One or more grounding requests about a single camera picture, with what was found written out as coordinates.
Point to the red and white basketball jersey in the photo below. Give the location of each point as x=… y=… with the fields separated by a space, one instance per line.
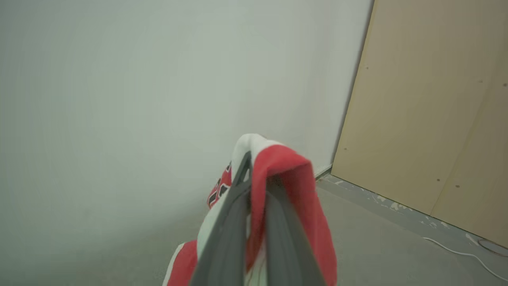
x=285 y=161

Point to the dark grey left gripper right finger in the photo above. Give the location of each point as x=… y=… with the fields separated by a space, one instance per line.
x=289 y=254

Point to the plywood wall panel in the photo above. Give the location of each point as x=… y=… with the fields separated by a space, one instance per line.
x=484 y=178
x=397 y=99

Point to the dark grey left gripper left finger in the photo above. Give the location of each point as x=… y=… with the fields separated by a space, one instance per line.
x=228 y=238

